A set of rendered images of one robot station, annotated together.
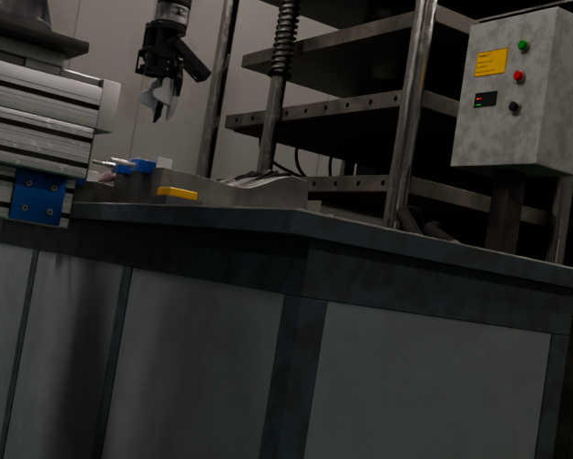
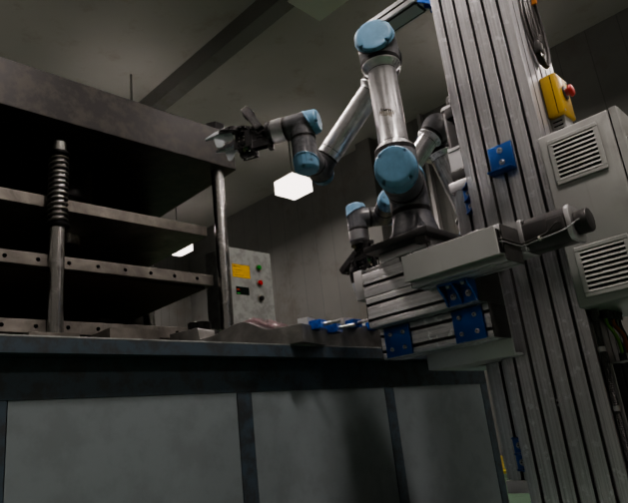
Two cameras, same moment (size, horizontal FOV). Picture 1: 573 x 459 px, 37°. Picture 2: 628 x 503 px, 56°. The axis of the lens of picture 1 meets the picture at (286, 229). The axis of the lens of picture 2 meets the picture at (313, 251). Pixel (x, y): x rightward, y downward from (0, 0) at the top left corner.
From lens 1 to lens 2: 3.47 m
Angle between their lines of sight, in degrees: 101
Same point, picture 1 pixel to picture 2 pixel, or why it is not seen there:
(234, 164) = not seen: outside the picture
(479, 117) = (241, 299)
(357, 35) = (136, 220)
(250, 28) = not seen: outside the picture
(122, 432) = (422, 483)
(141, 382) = (425, 448)
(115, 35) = not seen: outside the picture
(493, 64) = (243, 272)
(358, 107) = (163, 276)
